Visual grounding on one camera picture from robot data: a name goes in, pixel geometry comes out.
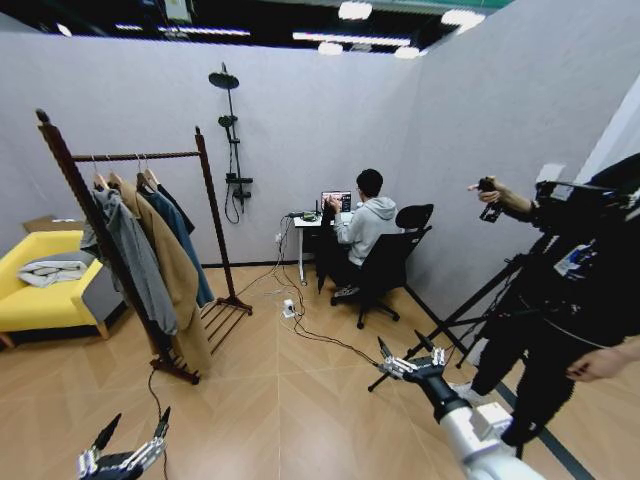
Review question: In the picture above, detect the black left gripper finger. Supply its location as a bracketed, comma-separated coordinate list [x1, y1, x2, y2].
[124, 406, 173, 472]
[76, 412, 123, 480]

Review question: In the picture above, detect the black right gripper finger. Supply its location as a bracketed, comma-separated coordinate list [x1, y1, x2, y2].
[376, 336, 417, 380]
[413, 329, 448, 369]

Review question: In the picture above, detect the black handheld controller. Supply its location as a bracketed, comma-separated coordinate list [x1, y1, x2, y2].
[476, 176, 504, 223]

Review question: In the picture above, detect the black garment on desk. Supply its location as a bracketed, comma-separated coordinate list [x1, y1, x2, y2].
[313, 206, 342, 294]

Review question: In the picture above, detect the grey hooded garment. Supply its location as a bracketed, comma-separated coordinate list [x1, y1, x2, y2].
[79, 186, 180, 338]

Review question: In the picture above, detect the grey and white crumpled garment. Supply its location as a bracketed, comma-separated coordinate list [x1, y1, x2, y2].
[16, 250, 97, 289]

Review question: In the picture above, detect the dark navy garment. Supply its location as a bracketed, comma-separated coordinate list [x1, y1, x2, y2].
[155, 182, 198, 236]

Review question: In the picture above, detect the wooden clothes hanger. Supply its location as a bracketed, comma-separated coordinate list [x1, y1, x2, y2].
[106, 155, 127, 189]
[91, 154, 112, 192]
[135, 153, 161, 194]

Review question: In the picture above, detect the black tripod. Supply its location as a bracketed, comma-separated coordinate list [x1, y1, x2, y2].
[367, 253, 532, 394]

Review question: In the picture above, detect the black office chair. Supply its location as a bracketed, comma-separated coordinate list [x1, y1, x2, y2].
[329, 203, 436, 331]

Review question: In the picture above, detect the seated person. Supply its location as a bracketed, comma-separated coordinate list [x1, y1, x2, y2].
[329, 168, 402, 302]

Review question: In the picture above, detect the yellow sofa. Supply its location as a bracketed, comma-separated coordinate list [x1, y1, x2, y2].
[0, 229, 127, 350]

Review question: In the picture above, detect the tan long coat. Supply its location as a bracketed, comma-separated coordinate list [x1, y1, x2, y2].
[107, 177, 214, 374]

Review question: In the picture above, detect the standing person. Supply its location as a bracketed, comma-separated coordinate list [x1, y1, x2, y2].
[447, 152, 640, 459]

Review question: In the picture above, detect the white desk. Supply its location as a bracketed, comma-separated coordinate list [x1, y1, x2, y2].
[292, 209, 362, 288]

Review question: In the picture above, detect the open laptop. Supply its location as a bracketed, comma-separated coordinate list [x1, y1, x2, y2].
[320, 189, 354, 214]

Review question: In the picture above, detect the blue denim coat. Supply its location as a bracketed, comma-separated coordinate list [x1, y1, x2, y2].
[137, 186, 217, 309]

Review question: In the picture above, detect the black box device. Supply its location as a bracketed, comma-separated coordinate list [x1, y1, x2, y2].
[534, 179, 582, 207]

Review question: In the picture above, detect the brown cardboard box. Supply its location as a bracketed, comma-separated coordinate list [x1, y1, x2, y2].
[22, 214, 87, 234]

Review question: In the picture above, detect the brown wooden clothes rack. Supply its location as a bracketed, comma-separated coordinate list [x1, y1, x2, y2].
[34, 108, 255, 386]

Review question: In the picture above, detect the long ceiling strip light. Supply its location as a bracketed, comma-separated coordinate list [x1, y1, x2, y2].
[291, 31, 397, 47]
[158, 25, 252, 38]

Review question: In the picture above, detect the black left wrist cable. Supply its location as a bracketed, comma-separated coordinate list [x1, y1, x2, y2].
[147, 356, 170, 480]

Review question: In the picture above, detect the black floor cable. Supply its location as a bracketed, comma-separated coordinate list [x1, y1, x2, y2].
[272, 217, 392, 367]

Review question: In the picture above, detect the black wall shower set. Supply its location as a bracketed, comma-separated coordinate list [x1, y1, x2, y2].
[207, 61, 255, 225]

